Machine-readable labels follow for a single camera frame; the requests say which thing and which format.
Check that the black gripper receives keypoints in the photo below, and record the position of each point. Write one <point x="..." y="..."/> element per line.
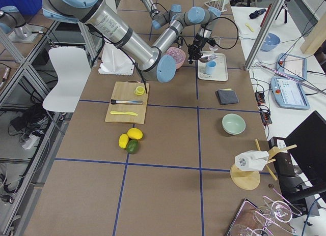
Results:
<point x="198" y="40"/>

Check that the stainless steel ice scoop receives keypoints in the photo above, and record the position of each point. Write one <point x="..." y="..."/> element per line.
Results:
<point x="207" y="57"/>

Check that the pile of ice cubes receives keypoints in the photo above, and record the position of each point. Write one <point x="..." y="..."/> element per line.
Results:
<point x="176" y="53"/>

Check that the blue cup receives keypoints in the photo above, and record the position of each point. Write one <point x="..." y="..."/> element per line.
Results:
<point x="210" y="67"/>

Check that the wooden cup tree stand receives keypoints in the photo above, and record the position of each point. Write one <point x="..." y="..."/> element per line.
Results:
<point x="245" y="170"/>

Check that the pink bowl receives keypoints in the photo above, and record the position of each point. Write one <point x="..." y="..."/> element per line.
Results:
<point x="180" y="64"/>

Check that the clear wine glass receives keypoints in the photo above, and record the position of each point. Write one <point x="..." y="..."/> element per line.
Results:
<point x="216" y="41"/>

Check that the cream serving tray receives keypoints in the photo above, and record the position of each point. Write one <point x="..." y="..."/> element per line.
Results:
<point x="220" y="73"/>

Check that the grey folded cloth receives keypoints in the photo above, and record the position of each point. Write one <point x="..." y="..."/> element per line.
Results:
<point x="226" y="96"/>

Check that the yellow plastic utensil on desk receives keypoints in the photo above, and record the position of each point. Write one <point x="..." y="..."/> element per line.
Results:
<point x="249" y="27"/>

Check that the lemon slice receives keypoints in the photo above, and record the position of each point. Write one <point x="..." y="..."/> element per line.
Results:
<point x="139" y="90"/>

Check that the green bowl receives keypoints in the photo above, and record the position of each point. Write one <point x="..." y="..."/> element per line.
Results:
<point x="233" y="124"/>

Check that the blue bowl on desk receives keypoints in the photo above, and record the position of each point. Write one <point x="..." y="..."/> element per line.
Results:
<point x="271" y="42"/>

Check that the wooden cutting board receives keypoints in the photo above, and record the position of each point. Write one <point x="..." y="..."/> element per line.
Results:
<point x="125" y="91"/>

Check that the steel muddler black tip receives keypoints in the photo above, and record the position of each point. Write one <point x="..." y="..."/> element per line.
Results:
<point x="128" y="102"/>

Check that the yellow lemon round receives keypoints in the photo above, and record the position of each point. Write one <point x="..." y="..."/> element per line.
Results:
<point x="135" y="133"/>

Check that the yellow plastic knife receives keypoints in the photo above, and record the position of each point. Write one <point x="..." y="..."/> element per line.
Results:
<point x="124" y="113"/>

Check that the teach pendant far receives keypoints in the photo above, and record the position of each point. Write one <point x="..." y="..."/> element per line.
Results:
<point x="292" y="65"/>

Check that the teach pendant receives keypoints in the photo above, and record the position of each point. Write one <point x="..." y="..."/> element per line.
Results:
<point x="289" y="94"/>
<point x="292" y="65"/>

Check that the teach pendant near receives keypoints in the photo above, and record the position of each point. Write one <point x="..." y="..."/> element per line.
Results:
<point x="289" y="94"/>

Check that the yellow lemon upper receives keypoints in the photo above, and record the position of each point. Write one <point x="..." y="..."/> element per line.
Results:
<point x="123" y="141"/>

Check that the white plastic chair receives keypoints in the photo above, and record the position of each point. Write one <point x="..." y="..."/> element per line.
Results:
<point x="72" y="68"/>

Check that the black monitor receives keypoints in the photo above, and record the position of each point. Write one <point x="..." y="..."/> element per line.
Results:
<point x="309" y="154"/>

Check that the blue storage crate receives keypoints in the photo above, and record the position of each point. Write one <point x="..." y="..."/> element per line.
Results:
<point x="26" y="7"/>

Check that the white wire cup rack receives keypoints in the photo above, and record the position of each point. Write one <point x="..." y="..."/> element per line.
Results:
<point x="218" y="4"/>

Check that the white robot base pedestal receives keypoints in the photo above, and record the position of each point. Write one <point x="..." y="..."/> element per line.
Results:
<point x="115" y="62"/>

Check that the aluminium frame post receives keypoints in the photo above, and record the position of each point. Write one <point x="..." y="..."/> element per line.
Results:
<point x="269" y="19"/>

